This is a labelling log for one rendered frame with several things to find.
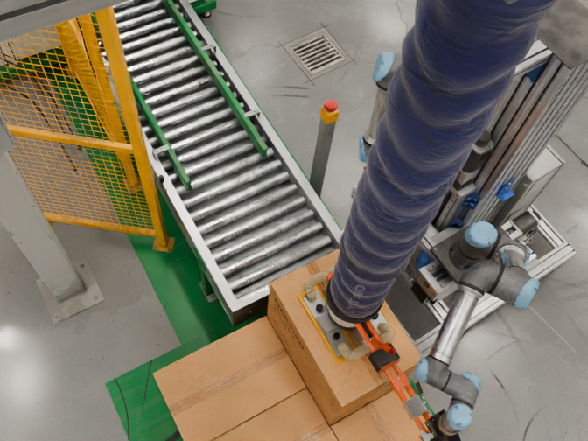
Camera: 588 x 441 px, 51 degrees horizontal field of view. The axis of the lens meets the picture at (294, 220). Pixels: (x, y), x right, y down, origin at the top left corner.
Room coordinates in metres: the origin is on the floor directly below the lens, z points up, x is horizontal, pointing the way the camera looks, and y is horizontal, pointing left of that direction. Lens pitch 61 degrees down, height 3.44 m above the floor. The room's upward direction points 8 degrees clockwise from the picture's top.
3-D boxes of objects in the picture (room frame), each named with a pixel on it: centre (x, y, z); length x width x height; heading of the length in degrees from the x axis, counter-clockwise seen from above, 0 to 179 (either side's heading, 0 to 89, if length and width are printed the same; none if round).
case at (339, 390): (0.93, -0.27, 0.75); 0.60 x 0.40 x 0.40; 37
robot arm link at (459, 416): (0.49, -0.63, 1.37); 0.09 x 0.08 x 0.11; 160
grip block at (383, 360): (0.75, -0.43, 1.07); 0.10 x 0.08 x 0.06; 127
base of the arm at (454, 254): (1.27, -0.76, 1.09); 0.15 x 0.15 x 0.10
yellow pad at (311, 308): (0.89, -0.20, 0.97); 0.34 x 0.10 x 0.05; 37
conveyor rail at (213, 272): (1.97, 0.92, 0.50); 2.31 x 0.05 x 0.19; 37
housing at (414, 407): (0.58, -0.55, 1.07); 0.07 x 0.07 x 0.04; 37
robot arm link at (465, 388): (0.59, -0.64, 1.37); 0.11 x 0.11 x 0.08; 70
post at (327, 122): (1.99, -0.10, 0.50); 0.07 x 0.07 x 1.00; 37
